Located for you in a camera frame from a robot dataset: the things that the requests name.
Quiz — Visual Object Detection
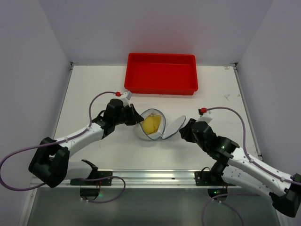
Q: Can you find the yellow bra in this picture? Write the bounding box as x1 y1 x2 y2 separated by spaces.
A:
142 114 162 135

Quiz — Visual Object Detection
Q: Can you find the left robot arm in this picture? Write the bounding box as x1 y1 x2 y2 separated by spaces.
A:
28 99 144 188

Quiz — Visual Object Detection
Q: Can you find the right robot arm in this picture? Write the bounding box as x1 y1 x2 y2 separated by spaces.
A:
180 119 301 218

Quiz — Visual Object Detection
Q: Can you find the red plastic tray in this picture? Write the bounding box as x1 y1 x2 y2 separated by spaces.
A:
124 53 198 96

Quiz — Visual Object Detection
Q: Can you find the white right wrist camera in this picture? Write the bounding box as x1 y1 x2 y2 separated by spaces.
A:
197 108 213 124

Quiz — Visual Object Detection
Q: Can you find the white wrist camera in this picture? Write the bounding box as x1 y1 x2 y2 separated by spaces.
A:
120 91 132 106
197 108 213 124

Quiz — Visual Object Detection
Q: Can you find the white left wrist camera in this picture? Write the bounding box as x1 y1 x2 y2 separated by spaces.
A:
120 91 132 106

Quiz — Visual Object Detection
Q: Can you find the aluminium frame rail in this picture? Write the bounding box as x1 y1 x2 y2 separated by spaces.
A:
29 167 278 189

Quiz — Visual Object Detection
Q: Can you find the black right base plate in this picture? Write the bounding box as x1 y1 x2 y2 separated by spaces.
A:
194 170 234 186

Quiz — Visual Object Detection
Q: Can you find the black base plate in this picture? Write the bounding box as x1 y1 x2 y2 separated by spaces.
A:
70 171 112 186
194 170 234 186

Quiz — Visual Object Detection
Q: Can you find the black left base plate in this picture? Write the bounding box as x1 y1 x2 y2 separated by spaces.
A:
70 171 112 186

